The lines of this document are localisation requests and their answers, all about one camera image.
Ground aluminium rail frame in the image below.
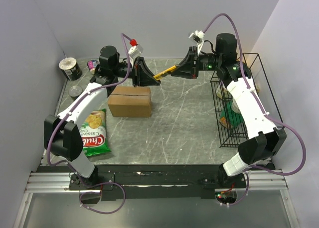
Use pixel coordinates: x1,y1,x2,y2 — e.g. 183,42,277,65
24,171,288,193

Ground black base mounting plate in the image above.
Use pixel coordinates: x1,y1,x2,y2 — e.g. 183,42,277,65
69,164,261,201

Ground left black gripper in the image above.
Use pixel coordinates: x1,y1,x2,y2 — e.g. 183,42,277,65
113,56,160,88

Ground black cylindrical snack can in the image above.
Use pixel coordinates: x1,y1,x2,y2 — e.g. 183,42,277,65
58,57,82,81

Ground tin food can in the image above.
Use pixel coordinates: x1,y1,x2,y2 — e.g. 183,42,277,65
68,85,83,101

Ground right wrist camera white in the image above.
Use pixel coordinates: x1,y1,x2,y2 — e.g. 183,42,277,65
188,30,205,45

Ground yellow utility knife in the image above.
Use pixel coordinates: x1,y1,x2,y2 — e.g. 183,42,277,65
153,65,177,81

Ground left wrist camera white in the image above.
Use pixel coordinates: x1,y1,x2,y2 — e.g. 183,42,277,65
129,39,144,59

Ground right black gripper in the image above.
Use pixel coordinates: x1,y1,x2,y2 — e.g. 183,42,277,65
170,46,221,80

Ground green packet in rack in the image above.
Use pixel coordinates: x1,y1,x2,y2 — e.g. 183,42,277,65
219,102,244,129

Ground green Chuba chips bag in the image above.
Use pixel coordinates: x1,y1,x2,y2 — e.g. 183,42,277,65
79,109,110,157

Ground purple yogurt cup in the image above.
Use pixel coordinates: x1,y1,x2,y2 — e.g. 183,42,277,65
87,59,99,75

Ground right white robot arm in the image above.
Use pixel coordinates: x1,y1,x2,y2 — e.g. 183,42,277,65
171,31,287,188

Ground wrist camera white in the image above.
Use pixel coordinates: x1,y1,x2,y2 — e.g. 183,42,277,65
188,30,205,45
129,39,144,59

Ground black wire rack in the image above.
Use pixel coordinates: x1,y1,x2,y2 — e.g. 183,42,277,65
210,53,282,147

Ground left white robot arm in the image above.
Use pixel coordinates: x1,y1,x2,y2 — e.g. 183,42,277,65
44,44,160,189

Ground brown cardboard express box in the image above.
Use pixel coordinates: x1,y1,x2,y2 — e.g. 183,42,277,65
107,86,152,117

